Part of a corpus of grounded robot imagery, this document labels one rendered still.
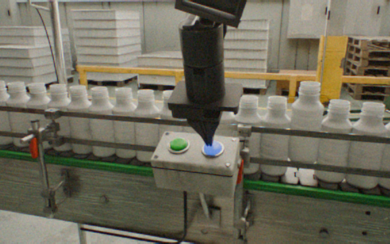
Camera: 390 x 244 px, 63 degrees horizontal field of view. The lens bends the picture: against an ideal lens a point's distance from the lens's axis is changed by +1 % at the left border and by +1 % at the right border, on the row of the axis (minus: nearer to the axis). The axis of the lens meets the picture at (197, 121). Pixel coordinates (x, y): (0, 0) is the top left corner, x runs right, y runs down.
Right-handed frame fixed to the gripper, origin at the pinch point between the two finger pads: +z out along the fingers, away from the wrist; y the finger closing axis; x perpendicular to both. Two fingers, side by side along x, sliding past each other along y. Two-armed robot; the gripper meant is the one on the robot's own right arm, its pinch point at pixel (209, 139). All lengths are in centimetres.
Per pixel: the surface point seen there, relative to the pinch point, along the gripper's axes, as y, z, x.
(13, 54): 473, 193, -411
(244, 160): -5.1, 7.8, -4.2
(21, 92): 52, 5, -17
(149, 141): 17.2, 12.2, -11.7
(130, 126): 22.5, 10.1, -13.9
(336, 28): -86, 155, -451
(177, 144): 5.6, 1.3, 0.3
